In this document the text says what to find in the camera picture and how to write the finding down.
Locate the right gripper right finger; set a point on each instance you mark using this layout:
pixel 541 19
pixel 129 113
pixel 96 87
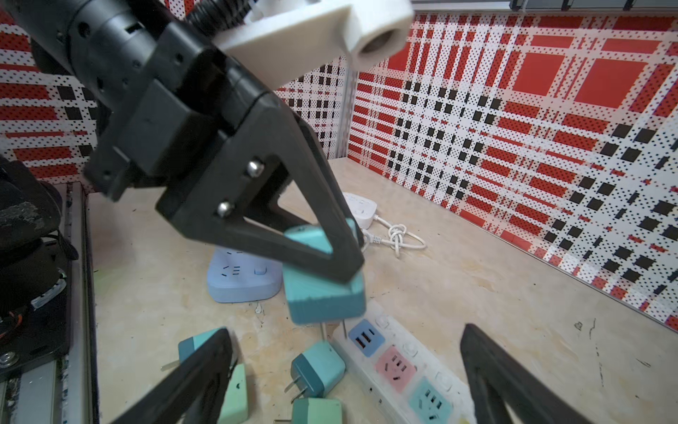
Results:
pixel 500 385

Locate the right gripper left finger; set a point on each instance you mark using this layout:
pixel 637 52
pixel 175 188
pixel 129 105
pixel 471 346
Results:
pixel 194 392

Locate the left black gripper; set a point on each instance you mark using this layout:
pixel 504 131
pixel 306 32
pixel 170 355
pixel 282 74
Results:
pixel 160 78

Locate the long white power strip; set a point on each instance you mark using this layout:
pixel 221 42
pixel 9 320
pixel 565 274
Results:
pixel 405 380

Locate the green plug adapter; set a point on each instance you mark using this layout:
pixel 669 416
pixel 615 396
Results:
pixel 315 411
pixel 235 408

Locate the teal plug adapter front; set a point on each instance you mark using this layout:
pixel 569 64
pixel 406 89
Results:
pixel 315 299

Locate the teal plug adapter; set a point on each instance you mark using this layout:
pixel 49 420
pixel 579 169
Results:
pixel 316 371
pixel 315 299
pixel 187 347

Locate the blue square power strip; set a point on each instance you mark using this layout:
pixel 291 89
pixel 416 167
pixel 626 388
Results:
pixel 237 277

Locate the white square power strip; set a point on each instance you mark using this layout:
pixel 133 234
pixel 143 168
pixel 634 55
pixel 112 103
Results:
pixel 363 210

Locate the teal plug adapter front-left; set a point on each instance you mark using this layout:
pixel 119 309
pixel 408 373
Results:
pixel 187 347

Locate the teal plug adapter upper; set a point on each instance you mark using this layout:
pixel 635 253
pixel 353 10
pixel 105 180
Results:
pixel 316 371

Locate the aluminium front rail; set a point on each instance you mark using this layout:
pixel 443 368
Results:
pixel 48 368

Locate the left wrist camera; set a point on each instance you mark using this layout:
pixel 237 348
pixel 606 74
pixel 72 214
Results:
pixel 283 40

